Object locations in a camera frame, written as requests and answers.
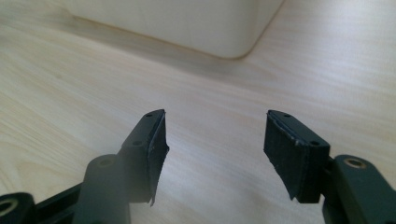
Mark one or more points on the white plastic container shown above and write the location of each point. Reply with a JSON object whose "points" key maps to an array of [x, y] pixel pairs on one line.
{"points": [[186, 25]]}

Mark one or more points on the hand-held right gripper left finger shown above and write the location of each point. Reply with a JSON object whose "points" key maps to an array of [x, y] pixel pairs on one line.
{"points": [[137, 168]]}

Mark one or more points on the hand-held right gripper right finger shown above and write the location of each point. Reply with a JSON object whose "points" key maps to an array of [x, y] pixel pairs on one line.
{"points": [[299, 161]]}

